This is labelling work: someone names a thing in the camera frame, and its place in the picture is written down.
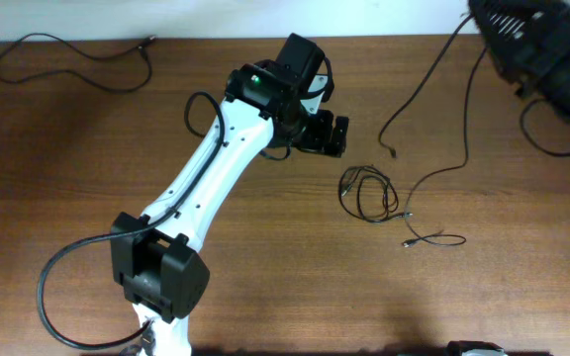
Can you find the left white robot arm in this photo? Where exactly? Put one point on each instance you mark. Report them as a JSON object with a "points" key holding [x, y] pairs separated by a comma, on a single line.
{"points": [[269, 104]]}

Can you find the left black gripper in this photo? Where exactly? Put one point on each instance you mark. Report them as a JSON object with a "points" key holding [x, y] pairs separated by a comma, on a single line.
{"points": [[329, 134]]}

